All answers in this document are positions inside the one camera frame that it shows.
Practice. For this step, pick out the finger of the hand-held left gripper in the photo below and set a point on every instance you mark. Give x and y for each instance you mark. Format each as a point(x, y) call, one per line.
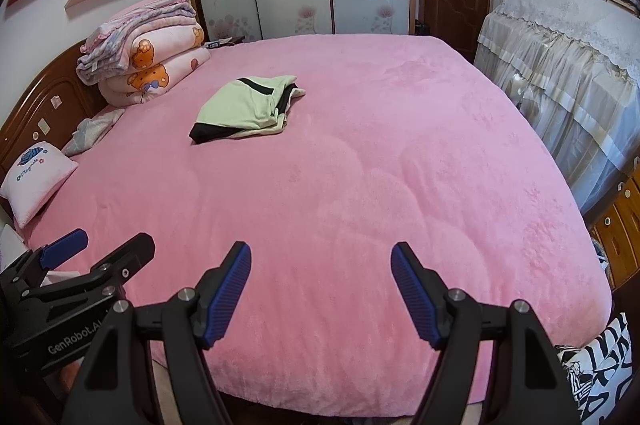
point(130, 252)
point(65, 245)

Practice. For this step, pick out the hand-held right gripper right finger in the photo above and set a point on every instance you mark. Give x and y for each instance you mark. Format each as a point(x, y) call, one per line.
point(415, 295)

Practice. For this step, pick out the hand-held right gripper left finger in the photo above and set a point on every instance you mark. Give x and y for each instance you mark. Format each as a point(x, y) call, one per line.
point(227, 295)

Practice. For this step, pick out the light green and black garment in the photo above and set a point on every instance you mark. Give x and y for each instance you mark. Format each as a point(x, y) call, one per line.
point(235, 105)

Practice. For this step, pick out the small pink embroidered pillow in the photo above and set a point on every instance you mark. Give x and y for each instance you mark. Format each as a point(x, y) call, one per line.
point(35, 182)

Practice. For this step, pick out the grey cloth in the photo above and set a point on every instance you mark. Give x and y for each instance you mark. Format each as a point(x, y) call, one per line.
point(92, 130)

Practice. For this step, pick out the pink bed blanket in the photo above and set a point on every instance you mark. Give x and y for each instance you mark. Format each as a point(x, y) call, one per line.
point(350, 185)

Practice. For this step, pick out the wooden headboard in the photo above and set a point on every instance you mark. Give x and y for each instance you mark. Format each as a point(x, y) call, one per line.
point(45, 100)

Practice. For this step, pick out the black and white patterned cloth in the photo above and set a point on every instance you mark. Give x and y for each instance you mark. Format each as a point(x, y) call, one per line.
point(600, 370)

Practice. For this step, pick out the wooden drawer cabinet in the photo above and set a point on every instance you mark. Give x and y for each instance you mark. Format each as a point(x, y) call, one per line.
point(622, 225)

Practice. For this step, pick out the striped purple folded quilt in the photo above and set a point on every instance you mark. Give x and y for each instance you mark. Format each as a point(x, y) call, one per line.
point(135, 20)

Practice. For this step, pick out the small dark object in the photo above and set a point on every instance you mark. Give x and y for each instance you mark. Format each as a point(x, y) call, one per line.
point(422, 28)

